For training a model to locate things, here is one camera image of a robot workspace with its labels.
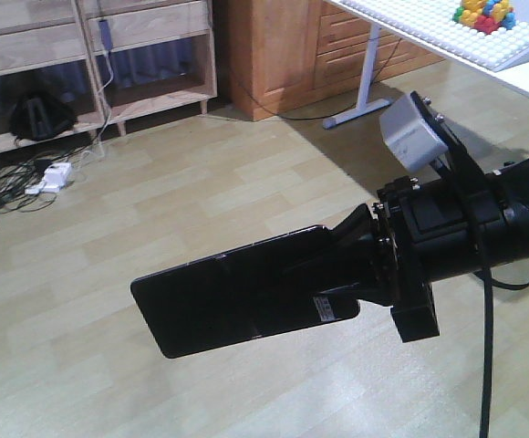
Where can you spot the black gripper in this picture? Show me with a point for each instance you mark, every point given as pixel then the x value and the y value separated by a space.
pixel 432 241

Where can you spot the black smartphone pink frame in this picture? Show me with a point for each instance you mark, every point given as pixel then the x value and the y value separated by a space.
pixel 251 292

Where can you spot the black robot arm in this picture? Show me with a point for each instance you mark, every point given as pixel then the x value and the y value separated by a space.
pixel 501 209

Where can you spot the white desk with leg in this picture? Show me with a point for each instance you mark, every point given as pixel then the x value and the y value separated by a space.
pixel 388 46

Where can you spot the wooden cabinet with drawers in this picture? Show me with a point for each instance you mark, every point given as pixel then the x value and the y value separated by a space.
pixel 276 56

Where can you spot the white lego baseplate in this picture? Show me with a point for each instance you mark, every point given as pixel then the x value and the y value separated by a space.
pixel 431 22

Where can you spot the colourful lego block pile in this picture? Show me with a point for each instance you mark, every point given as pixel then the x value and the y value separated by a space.
pixel 485 16

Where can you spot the wooden shelf unit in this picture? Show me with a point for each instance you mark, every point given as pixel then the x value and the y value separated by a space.
pixel 109 61

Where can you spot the white power strip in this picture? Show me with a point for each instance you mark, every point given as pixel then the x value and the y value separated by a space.
pixel 54 179

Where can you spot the black triangular device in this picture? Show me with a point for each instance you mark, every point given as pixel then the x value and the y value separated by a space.
pixel 39 116

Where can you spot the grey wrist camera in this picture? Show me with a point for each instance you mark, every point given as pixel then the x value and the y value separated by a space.
pixel 419 136

